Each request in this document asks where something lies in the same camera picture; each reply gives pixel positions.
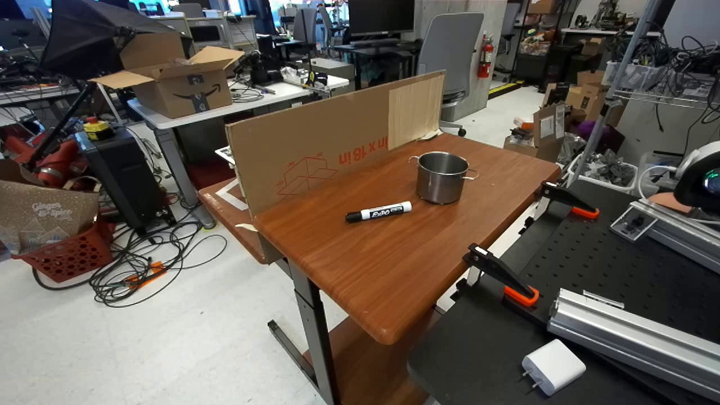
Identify black and white marker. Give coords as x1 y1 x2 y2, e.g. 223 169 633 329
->
343 199 414 223

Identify small steel pot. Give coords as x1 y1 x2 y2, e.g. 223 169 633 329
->
414 151 477 205

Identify wooden desk with metal legs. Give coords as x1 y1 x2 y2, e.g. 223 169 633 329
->
207 134 561 405

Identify brown cardboard panel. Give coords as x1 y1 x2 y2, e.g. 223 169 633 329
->
224 88 390 216

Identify light wooden board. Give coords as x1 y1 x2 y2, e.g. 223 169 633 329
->
386 71 446 149

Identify grey background desk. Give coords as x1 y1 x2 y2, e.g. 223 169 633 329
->
127 77 354 227

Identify grey office chair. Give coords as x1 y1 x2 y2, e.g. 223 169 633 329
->
417 11 483 134

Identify red fire extinguisher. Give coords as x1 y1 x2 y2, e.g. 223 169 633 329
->
477 34 494 78

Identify black perforated breadboard table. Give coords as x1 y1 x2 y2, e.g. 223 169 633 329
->
406 182 720 405

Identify near black orange clamp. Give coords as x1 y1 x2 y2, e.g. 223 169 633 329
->
463 245 540 308

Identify black orange clamp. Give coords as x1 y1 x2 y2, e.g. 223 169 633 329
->
540 182 600 221
463 245 540 308

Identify black computer monitor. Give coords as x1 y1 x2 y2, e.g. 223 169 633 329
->
348 0 414 34

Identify far black orange clamp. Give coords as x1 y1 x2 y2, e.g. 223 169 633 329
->
540 182 600 221

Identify open cardboard box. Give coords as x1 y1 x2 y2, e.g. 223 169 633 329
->
97 31 243 116

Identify black control box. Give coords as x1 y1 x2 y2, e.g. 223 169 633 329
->
73 127 170 234

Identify white power adapter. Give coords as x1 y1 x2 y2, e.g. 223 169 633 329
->
522 339 586 395

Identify red plastic basket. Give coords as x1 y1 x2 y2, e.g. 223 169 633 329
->
23 221 115 284

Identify yellow emergency stop button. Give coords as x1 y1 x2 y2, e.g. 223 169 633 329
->
82 116 112 142

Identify black photography umbrella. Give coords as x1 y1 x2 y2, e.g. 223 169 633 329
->
26 0 166 169

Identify brown paper bag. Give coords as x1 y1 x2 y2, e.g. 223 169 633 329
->
0 159 99 254

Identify black floor cables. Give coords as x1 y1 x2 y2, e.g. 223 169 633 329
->
30 216 229 310

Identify near aluminium extrusion rail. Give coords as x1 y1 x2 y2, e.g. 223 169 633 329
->
546 287 720 400

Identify aluminium extrusion rail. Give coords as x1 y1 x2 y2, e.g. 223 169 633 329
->
546 287 720 400
633 199 720 275

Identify far aluminium extrusion rail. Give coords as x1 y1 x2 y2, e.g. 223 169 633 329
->
633 199 720 275

